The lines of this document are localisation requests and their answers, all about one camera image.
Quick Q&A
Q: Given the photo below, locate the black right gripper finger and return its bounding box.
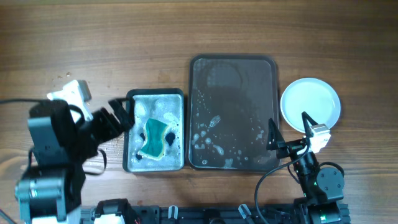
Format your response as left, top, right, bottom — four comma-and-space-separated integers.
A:
302, 111, 318, 137
266, 118, 285, 150

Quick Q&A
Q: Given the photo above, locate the white plate blue streak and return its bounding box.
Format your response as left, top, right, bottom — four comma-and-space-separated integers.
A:
280, 78, 341, 133

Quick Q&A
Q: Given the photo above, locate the green yellow sponge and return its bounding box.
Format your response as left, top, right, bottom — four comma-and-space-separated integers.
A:
138, 118, 169, 161

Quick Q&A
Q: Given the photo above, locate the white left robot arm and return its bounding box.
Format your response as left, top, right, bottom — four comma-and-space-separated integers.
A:
15, 98, 134, 223

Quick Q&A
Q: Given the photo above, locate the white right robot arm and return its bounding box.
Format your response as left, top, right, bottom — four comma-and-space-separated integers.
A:
254, 112, 351, 223

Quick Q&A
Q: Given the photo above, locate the dark brown serving tray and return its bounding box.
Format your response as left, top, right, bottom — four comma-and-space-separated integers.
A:
186, 54, 280, 172

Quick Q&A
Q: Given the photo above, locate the black soapy water tub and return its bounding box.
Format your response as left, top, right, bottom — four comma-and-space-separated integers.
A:
123, 88, 185, 173

